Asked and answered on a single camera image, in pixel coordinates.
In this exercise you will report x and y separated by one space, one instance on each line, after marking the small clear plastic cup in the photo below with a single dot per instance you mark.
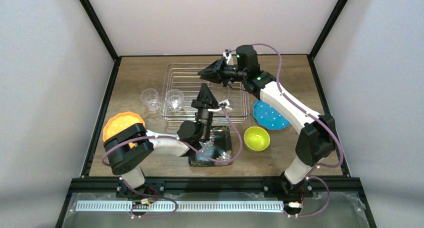
149 98

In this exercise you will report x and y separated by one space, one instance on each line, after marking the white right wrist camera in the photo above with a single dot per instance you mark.
227 54

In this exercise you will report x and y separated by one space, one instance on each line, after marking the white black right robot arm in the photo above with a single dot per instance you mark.
316 133

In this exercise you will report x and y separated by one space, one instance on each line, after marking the orange polka dot plate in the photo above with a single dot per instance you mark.
120 122

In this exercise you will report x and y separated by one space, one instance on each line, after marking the metal wire dish rack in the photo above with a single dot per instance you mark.
184 77

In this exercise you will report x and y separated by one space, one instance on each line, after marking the black floral square plate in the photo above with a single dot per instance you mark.
219 147

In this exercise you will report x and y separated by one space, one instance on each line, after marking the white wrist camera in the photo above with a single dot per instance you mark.
227 54
223 106

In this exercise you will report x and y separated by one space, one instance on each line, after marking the white slotted cable duct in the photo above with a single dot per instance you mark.
271 206

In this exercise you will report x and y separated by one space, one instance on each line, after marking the blue polka dot plate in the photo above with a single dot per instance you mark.
268 117

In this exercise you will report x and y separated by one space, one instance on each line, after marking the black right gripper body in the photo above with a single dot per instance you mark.
224 72

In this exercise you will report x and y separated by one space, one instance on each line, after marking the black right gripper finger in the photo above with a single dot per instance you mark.
212 71
211 78

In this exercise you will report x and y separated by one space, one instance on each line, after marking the black aluminium frame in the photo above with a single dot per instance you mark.
178 185

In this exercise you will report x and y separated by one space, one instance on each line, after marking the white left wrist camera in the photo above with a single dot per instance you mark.
223 106

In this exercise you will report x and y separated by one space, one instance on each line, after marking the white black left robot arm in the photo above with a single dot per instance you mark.
126 149

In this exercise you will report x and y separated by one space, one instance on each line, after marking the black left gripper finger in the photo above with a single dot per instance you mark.
203 93
210 98

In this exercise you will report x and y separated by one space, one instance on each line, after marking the yellow green bowl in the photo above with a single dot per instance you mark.
256 139

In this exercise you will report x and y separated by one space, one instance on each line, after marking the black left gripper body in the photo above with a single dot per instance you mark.
205 106

